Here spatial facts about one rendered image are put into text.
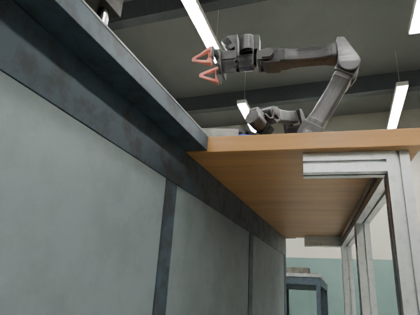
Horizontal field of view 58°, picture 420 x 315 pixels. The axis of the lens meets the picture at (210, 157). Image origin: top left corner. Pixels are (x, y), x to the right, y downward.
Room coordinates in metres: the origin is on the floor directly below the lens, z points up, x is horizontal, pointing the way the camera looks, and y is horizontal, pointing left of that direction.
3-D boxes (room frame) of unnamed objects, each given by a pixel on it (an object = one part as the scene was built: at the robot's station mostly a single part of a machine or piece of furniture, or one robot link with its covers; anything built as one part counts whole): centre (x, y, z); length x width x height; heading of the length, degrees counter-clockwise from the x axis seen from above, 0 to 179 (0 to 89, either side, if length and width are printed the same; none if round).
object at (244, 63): (1.09, -0.10, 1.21); 0.07 x 0.06 x 0.07; 75
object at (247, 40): (1.07, -0.14, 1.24); 0.12 x 0.09 x 0.12; 75
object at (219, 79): (1.15, 0.02, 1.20); 0.09 x 0.07 x 0.07; 75
